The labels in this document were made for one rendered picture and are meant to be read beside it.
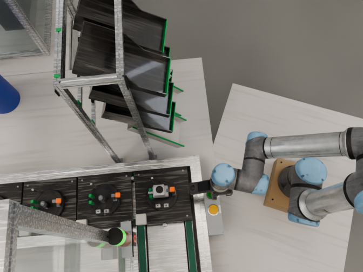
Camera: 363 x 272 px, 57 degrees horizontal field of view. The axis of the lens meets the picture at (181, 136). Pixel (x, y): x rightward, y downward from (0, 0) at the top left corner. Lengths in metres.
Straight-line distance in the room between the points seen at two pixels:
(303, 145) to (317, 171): 0.29
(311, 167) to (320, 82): 1.65
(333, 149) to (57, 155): 1.26
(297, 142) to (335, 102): 1.82
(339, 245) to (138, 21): 1.26
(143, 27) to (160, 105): 0.27
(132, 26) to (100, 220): 0.83
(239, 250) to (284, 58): 1.85
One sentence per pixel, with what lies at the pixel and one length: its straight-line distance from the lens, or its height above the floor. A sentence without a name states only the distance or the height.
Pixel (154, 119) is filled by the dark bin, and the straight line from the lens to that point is 1.33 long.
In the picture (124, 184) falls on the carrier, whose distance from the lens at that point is 1.53.
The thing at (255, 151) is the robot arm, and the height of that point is 1.32.
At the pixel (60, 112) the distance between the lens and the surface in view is 1.86.
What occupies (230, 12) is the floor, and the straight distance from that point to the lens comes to 3.21.
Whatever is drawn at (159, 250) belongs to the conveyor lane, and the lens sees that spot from 1.53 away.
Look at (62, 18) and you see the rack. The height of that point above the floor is 1.66.
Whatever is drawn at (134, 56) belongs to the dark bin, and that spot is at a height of 1.56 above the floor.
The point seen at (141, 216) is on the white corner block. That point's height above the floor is 0.99.
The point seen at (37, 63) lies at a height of 0.86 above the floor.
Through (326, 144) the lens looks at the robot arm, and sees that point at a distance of 1.10.
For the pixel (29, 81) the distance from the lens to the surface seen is 2.02.
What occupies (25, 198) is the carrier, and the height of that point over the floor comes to 0.97.
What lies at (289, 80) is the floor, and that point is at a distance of 2.90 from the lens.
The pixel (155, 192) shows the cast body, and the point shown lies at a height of 1.09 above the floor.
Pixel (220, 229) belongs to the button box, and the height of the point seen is 0.96.
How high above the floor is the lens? 2.44
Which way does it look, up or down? 70 degrees down
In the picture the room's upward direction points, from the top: 5 degrees counter-clockwise
